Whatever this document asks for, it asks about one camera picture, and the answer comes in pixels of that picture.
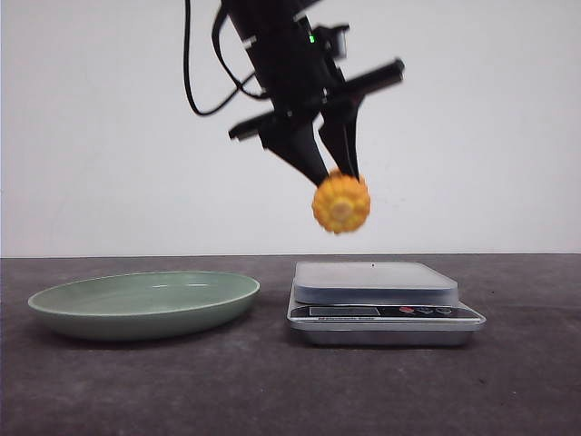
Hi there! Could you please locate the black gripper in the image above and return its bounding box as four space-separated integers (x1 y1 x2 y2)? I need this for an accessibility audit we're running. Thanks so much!
246 16 405 185

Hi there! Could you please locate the yellow corn cob piece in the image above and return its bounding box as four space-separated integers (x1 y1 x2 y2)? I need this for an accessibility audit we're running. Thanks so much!
311 168 371 234

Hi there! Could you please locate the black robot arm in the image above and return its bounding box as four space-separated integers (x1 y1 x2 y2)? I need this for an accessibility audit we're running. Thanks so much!
212 1 405 185

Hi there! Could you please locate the silver digital kitchen scale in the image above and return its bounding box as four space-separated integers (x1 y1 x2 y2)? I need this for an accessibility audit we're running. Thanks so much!
287 261 487 346

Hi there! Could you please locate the light green plate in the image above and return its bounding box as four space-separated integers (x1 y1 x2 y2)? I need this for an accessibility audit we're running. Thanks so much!
27 271 261 342

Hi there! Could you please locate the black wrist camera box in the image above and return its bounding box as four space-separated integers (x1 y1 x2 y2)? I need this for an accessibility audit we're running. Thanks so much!
312 24 350 60

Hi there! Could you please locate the black cable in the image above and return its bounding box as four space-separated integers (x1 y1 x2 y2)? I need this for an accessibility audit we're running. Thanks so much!
182 0 269 117

